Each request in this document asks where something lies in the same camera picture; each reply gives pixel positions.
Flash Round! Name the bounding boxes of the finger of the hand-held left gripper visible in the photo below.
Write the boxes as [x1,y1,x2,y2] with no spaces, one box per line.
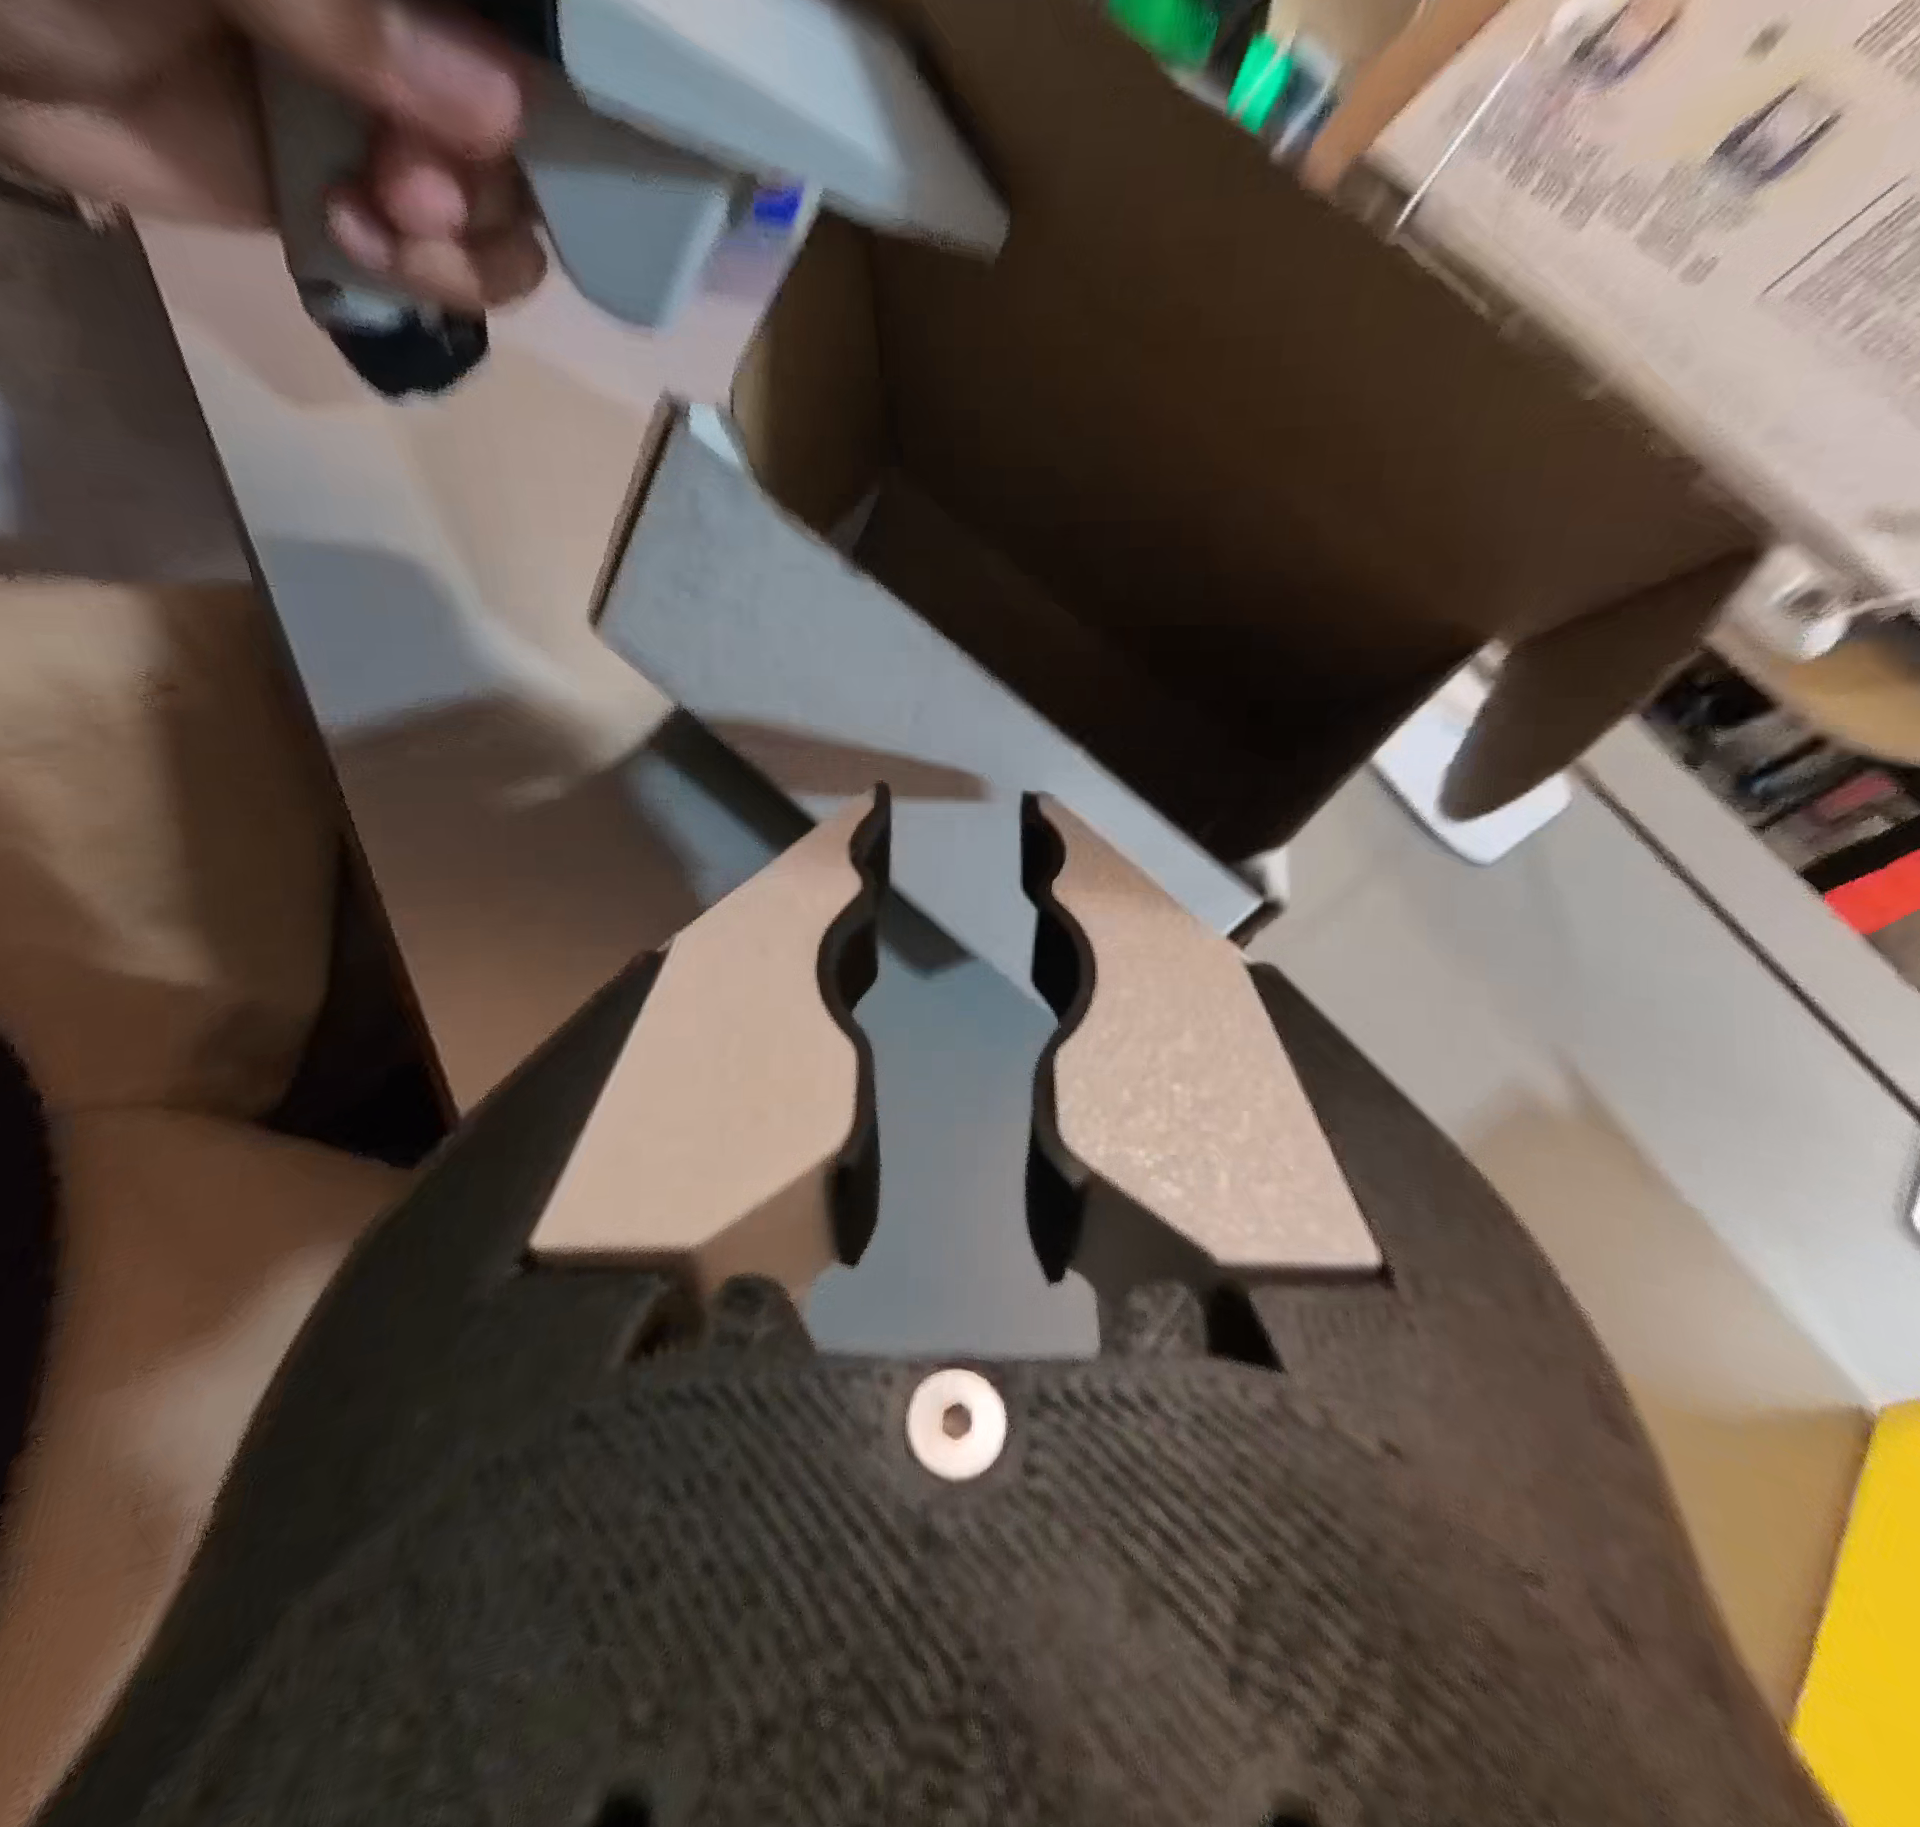
[522,0,1011,330]

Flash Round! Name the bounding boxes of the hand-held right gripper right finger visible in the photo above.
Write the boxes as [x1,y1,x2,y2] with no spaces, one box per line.
[1020,793,1386,1282]

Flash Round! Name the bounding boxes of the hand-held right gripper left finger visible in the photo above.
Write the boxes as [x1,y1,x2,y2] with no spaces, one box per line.
[522,784,894,1274]

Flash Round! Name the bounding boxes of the white cardboard mailer box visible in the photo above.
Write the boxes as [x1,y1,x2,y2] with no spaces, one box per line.
[587,0,1760,947]

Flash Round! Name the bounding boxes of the yellow plastic bin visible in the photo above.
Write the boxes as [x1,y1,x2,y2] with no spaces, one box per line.
[1793,1408,1920,1827]

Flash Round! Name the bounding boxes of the grey desk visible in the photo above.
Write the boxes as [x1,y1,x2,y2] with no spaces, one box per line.
[136,208,1920,1722]

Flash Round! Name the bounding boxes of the person's left hand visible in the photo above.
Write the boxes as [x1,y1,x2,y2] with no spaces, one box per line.
[0,0,552,312]

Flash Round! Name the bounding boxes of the white document stand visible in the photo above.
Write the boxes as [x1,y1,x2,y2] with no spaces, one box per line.
[1373,710,1577,869]

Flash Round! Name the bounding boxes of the green plastic bin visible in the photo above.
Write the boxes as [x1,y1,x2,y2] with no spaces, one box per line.
[1111,0,1307,136]

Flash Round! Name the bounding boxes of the person's tan trousers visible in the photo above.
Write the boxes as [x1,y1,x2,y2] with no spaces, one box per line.
[0,576,452,1823]

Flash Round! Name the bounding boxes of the red crate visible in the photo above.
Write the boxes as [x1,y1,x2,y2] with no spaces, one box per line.
[1819,849,1920,936]

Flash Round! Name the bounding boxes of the printed instruction sheet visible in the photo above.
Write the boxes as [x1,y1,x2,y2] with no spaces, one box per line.
[1373,0,1920,584]

